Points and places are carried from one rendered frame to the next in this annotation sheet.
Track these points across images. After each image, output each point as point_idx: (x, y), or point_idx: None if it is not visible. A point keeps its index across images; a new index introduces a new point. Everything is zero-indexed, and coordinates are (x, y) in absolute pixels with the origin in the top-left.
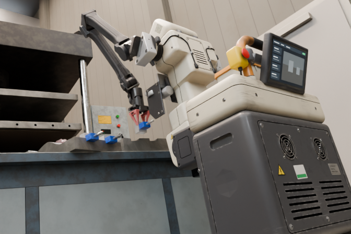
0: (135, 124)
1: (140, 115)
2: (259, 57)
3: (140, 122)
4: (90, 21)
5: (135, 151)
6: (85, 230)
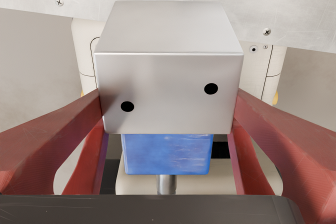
0: (97, 71)
1: (320, 177)
2: None
3: (149, 129)
4: None
5: (77, 17)
6: None
